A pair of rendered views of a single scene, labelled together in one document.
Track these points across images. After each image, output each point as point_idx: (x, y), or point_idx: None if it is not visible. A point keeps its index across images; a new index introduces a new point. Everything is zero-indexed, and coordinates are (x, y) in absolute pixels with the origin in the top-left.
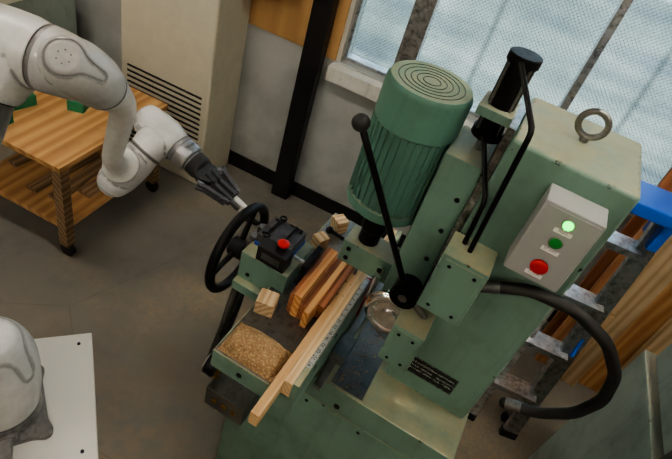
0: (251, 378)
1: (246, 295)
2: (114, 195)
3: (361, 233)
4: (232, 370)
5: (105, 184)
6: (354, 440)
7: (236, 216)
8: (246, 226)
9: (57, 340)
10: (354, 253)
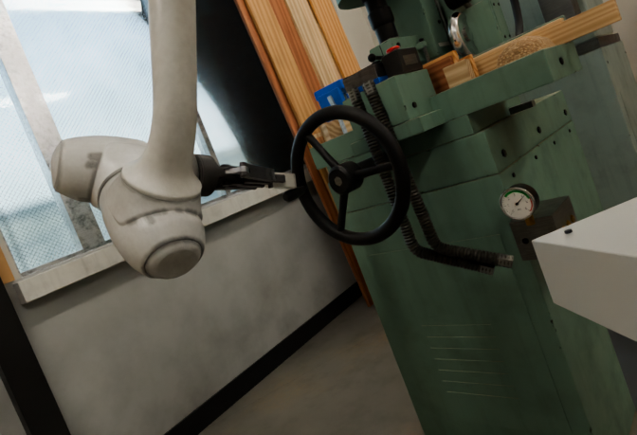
0: (561, 51)
1: (435, 124)
2: (204, 241)
3: (388, 29)
4: (557, 61)
5: (184, 219)
6: (559, 157)
7: (329, 107)
8: (324, 151)
9: (580, 242)
10: (402, 46)
